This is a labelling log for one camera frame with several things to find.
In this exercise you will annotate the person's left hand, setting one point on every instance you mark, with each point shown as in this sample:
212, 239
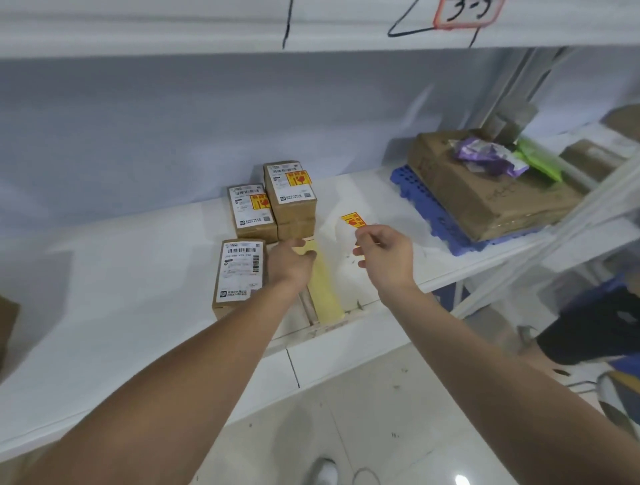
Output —
290, 265

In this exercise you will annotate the person's right hand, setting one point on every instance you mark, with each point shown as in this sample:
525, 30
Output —
390, 260

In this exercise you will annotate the small brown cardboard box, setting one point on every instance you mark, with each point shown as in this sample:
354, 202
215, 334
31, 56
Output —
295, 212
235, 270
297, 231
260, 232

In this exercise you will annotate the yellow red square sticker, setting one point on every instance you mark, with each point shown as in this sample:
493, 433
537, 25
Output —
298, 178
260, 202

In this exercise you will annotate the white metal shelf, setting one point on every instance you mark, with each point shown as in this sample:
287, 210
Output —
125, 300

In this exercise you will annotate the stack of labelled brown parcels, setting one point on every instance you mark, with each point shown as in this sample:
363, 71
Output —
7, 325

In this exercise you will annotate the person's left forearm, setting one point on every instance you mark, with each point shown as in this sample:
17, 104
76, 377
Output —
175, 389

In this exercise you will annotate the person's right forearm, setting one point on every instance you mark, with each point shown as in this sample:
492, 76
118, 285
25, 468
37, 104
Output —
500, 389

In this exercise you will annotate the person's right white shoe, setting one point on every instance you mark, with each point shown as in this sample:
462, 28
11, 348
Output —
325, 472

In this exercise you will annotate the blue plastic crate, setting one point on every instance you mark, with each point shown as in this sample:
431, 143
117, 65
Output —
445, 297

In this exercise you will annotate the blue plastic pallet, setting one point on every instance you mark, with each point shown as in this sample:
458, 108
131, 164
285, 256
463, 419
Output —
425, 200

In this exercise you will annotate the large brown carton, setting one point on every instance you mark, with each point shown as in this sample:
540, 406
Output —
480, 200

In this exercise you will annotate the purple plastic packet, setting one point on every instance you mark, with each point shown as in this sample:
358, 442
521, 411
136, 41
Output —
487, 155

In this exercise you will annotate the green plastic packet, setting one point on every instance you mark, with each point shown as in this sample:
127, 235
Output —
542, 160

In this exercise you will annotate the blue plastic bin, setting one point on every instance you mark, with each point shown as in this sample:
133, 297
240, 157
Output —
600, 295

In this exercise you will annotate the medium brown carton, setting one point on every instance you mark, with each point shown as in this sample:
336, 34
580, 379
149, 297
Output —
625, 122
590, 157

